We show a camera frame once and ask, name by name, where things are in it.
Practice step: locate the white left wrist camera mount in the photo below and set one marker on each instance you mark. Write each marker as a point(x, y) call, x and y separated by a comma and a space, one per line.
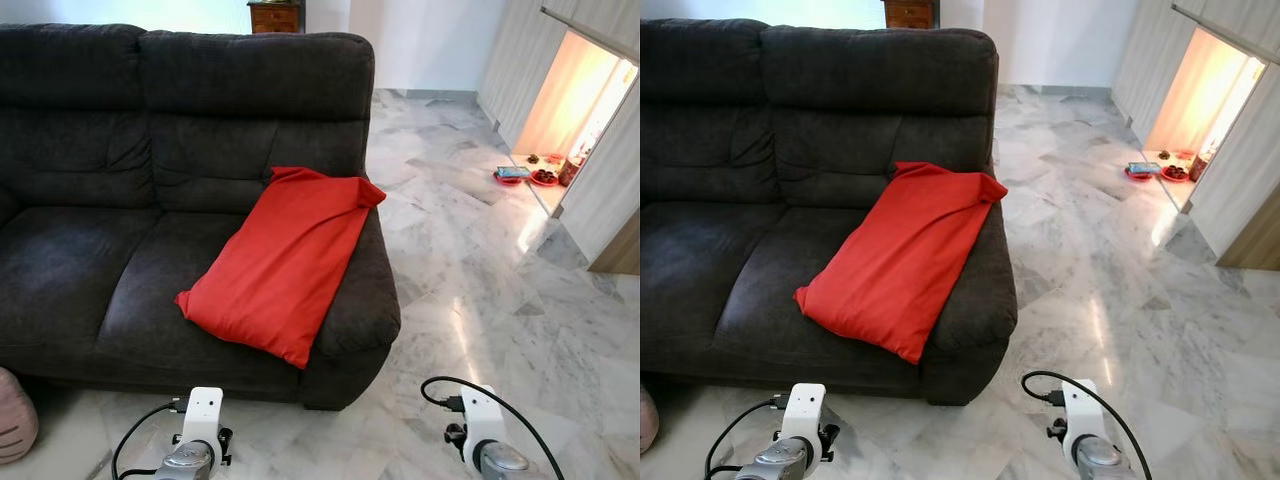
point(203, 410)
point(805, 405)

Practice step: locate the brown wooden dresser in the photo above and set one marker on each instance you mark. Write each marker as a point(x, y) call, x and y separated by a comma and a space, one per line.
point(910, 13)
point(275, 17)

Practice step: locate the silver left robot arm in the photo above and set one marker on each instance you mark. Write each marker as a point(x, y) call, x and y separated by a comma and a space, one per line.
point(775, 460)
point(185, 462)

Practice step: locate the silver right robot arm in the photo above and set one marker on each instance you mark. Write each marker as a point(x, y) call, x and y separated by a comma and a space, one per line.
point(502, 463)
point(1102, 460)

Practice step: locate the pink pillow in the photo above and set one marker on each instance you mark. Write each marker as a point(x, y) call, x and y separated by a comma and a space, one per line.
point(15, 420)
point(648, 422)

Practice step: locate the large dark grey sofa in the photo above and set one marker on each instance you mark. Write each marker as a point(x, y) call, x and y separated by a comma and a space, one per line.
point(100, 270)
point(720, 270)

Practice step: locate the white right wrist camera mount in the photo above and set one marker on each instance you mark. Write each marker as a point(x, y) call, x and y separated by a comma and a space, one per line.
point(482, 420)
point(1080, 415)

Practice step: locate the red pillow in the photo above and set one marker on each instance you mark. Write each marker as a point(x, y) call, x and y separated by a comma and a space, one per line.
point(280, 270)
point(900, 265)

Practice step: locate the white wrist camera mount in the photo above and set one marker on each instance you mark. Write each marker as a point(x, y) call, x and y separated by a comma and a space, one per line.
point(482, 420)
point(203, 410)
point(1080, 415)
point(805, 405)

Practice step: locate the light wood wall cabinet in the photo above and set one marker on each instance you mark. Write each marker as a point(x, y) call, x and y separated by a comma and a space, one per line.
point(520, 40)
point(1150, 40)

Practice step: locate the dark jar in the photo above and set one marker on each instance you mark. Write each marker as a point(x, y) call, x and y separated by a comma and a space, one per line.
point(569, 172)
point(1199, 167)

